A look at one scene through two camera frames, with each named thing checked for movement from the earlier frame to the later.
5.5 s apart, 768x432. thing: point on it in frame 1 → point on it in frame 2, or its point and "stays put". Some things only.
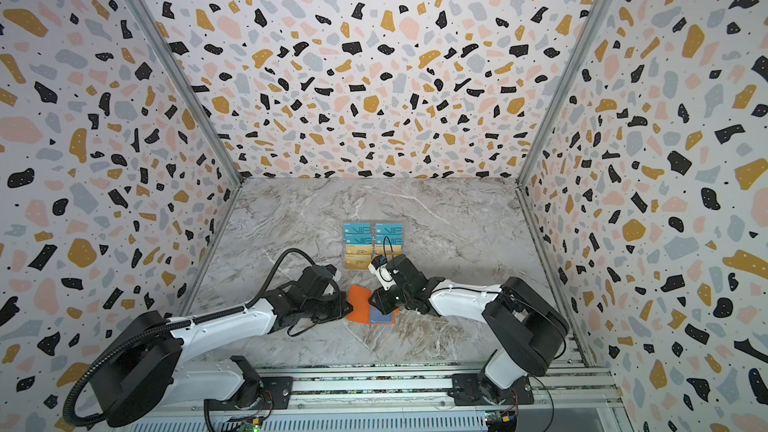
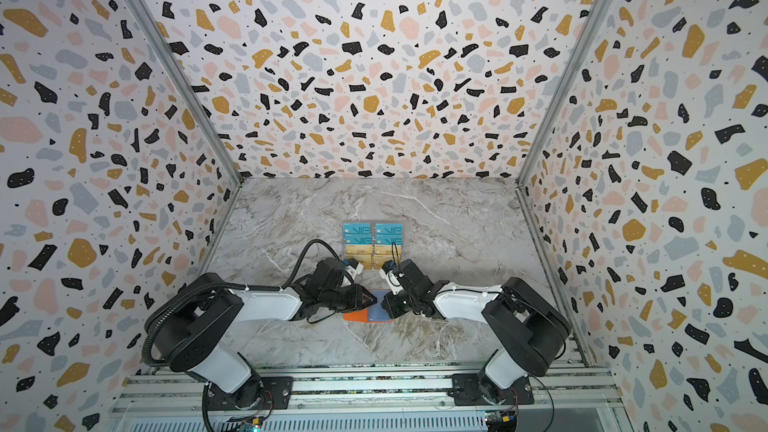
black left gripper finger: [341, 307] → [367, 299]
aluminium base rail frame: [577, 401] stays put
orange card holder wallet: [363, 311] stays put
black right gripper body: [385, 294] stays put
